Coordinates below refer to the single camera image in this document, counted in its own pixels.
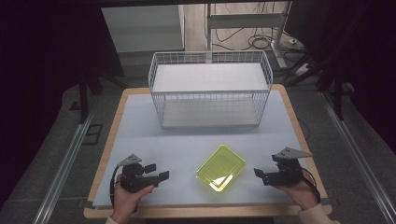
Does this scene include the pale table mat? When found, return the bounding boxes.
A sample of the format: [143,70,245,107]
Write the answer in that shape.
[92,89,313,208]

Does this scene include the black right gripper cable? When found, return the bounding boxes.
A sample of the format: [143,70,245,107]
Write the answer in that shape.
[299,167,321,204]

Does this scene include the person's left hand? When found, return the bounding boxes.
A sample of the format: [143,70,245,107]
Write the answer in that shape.
[111,174,155,224]

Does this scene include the aluminium floor rail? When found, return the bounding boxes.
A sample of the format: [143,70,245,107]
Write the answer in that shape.
[318,90,396,224]
[32,111,95,224]

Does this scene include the white metal desk frame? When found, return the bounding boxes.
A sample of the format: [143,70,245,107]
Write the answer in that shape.
[205,0,294,70]

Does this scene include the person's right hand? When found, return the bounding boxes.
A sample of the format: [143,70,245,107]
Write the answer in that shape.
[273,171,320,211]

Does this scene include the black metal stand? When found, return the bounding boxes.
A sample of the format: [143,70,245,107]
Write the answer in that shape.
[317,61,347,121]
[77,70,105,124]

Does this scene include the black floor plate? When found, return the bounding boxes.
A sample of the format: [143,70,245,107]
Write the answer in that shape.
[81,123,104,146]

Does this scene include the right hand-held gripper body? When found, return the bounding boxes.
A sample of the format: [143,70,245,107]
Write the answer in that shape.
[262,147,314,188]

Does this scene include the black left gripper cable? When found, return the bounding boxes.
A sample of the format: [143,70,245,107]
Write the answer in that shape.
[108,165,121,207]

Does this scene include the yellow-green plastic tray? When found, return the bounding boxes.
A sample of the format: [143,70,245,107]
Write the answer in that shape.
[195,144,247,193]

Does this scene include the black floor cables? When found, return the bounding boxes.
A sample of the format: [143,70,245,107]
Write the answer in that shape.
[214,27,310,63]

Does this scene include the white wire two-tier rack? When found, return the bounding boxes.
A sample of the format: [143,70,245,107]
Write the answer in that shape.
[148,49,275,130]

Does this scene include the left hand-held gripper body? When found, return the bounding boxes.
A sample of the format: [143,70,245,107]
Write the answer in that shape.
[116,152,161,193]

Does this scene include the white cabinet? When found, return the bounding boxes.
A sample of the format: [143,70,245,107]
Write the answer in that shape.
[100,4,187,54]

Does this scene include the dark curtain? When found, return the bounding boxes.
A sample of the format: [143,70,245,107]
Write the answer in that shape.
[0,0,125,206]
[284,0,396,153]

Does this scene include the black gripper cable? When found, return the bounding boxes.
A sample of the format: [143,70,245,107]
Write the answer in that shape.
[108,165,121,207]
[299,167,321,204]

